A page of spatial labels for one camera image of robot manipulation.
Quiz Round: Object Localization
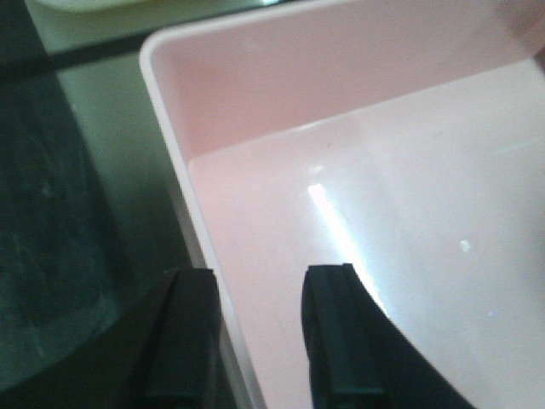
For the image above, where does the pink plastic bin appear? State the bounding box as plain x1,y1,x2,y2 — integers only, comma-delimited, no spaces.
140,1,544,408

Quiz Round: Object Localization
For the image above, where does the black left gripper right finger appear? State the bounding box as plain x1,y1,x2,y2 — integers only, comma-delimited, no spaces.
301,264,471,408

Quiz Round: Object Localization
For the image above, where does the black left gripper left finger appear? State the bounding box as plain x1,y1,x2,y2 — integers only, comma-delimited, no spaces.
63,268,221,408

